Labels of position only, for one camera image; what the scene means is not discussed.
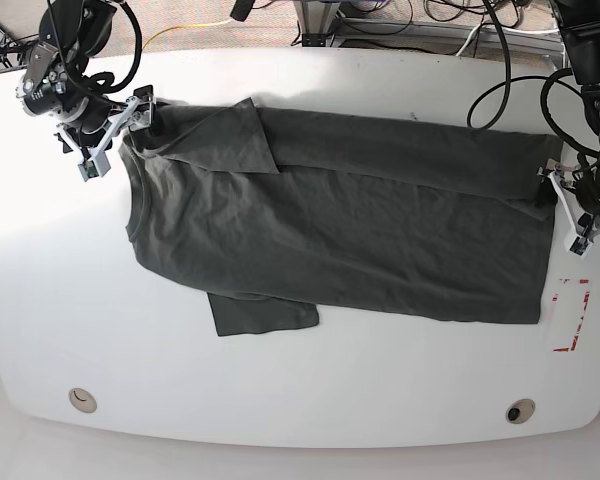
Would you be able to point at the dark grey T-shirt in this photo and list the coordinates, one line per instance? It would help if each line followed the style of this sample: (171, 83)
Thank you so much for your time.
(273, 213)

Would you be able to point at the right table cable grommet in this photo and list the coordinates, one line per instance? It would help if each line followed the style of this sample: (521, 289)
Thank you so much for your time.
(520, 411)

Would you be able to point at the aluminium frame post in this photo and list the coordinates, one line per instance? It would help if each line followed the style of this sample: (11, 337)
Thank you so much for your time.
(315, 19)

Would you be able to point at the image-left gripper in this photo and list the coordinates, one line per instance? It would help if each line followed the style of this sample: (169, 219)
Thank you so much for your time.
(87, 127)

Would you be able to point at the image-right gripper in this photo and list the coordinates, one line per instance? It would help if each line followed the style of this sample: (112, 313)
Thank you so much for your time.
(578, 192)

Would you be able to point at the red tape rectangle marking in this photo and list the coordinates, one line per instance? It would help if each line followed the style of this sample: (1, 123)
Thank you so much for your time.
(567, 313)

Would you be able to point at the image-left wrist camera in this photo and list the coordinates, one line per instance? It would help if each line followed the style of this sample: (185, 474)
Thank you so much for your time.
(88, 170)

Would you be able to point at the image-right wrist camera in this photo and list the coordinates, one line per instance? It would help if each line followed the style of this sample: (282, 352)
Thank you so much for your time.
(580, 246)

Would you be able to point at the left table cable grommet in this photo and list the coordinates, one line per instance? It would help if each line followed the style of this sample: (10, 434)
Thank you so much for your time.
(82, 400)

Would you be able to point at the table cable grommet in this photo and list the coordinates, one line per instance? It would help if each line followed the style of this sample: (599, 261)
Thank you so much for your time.
(82, 400)
(520, 411)

